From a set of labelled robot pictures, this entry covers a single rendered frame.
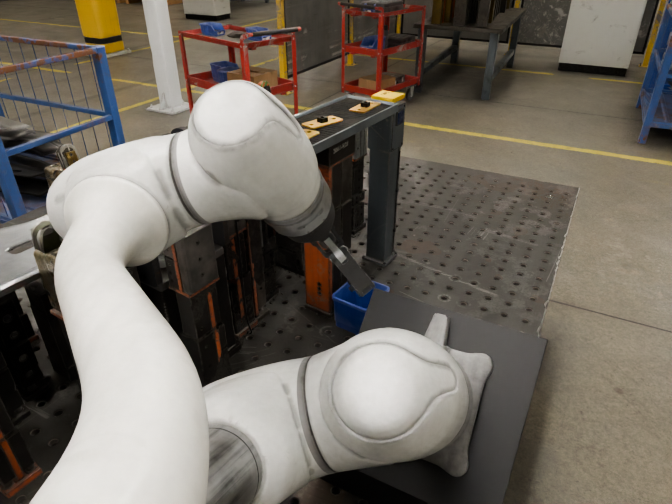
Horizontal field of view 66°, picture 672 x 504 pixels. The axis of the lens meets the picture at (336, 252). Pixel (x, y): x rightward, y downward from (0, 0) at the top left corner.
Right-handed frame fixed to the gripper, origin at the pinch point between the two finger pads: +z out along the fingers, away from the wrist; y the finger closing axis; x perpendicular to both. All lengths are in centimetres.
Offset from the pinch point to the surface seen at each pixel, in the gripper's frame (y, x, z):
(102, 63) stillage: -241, -32, 125
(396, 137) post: -30, 30, 34
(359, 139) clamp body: -44, 26, 46
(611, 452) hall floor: 63, 30, 127
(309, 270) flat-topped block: -16.8, -7.0, 33.7
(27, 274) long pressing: -29, -42, -10
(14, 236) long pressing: -44, -45, -4
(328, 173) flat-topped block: -21.8, 9.3, 13.7
